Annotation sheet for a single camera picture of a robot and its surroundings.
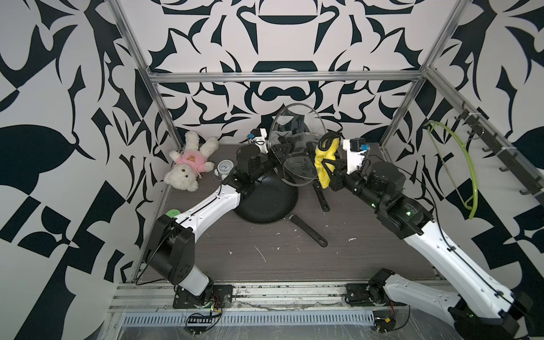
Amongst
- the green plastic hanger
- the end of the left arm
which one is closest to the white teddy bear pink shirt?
the end of the left arm

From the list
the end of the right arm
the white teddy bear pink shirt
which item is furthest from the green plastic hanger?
the white teddy bear pink shirt

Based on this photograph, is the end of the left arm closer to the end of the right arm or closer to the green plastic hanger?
the end of the right arm

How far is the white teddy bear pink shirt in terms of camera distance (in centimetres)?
99

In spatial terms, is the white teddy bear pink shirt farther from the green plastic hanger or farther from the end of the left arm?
the green plastic hanger

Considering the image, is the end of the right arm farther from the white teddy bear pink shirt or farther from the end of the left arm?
the white teddy bear pink shirt

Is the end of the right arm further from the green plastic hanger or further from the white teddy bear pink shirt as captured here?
the white teddy bear pink shirt
